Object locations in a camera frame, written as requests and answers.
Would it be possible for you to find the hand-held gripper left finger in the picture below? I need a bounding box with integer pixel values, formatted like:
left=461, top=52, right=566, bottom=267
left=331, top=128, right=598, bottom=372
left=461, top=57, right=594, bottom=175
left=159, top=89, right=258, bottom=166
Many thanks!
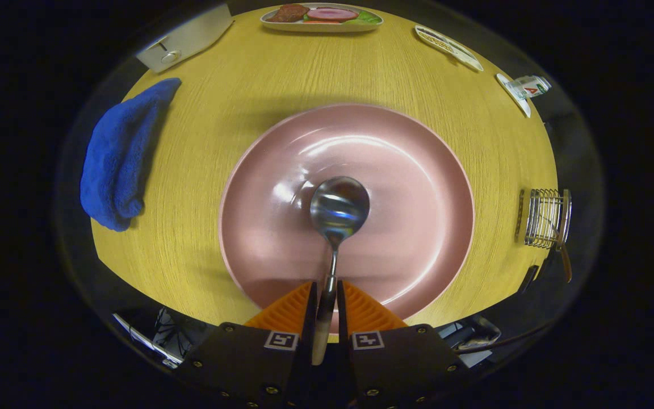
left=182, top=280, right=319, bottom=407

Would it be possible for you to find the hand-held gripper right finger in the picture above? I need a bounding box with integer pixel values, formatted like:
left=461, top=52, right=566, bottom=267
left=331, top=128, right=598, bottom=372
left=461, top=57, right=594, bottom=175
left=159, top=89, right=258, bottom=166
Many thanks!
left=337, top=280, right=467, bottom=407

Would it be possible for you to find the metal spoon wooden handle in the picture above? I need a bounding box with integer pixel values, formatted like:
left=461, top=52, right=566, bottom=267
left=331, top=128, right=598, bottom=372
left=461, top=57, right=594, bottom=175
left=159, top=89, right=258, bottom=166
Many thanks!
left=310, top=176, right=371, bottom=366

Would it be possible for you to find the black table edge clamp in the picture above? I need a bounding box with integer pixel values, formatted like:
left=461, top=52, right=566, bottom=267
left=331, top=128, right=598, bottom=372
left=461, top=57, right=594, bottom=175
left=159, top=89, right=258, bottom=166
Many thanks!
left=519, top=264, right=539, bottom=294

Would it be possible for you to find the pink round plate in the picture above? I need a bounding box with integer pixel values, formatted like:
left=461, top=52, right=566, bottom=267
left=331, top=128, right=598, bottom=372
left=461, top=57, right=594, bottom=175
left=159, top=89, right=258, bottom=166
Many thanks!
left=219, top=103, right=475, bottom=336

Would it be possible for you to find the blue towel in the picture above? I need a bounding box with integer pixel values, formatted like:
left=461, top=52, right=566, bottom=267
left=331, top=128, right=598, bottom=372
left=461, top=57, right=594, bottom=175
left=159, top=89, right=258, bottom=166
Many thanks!
left=80, top=78, right=182, bottom=232

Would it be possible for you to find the white coaster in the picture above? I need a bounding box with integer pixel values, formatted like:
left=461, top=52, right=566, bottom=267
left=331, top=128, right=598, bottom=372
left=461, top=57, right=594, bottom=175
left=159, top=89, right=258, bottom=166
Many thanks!
left=496, top=73, right=532, bottom=119

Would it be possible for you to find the white milk bottle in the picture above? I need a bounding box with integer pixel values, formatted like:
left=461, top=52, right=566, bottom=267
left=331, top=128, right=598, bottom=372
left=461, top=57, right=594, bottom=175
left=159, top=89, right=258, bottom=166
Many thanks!
left=506, top=76, right=552, bottom=101

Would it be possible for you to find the white divided bean dish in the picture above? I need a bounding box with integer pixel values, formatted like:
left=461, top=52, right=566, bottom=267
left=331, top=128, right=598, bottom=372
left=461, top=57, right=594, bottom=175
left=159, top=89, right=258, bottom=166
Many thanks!
left=415, top=24, right=484, bottom=73

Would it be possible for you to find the white toaster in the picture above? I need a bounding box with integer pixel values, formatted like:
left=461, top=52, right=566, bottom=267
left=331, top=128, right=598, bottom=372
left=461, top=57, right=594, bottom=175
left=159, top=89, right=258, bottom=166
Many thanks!
left=136, top=5, right=234, bottom=74

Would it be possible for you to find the grey oval food plate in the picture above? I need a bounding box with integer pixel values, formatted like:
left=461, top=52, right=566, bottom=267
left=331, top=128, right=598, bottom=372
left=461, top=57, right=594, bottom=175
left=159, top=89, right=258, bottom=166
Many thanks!
left=260, top=3, right=384, bottom=33

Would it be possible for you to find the large brown meat slice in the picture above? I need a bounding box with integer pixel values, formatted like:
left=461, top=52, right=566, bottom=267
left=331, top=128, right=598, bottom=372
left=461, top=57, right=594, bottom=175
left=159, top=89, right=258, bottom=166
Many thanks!
left=266, top=4, right=309, bottom=23

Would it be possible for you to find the pink ham slice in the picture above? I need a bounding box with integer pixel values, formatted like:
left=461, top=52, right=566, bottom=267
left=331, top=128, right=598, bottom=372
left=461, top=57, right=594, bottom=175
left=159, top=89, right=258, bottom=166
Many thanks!
left=307, top=7, right=359, bottom=23

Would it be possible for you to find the metal wire basket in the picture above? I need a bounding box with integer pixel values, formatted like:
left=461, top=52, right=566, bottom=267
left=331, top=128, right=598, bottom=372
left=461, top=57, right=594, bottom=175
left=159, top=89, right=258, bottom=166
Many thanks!
left=515, top=189, right=573, bottom=251

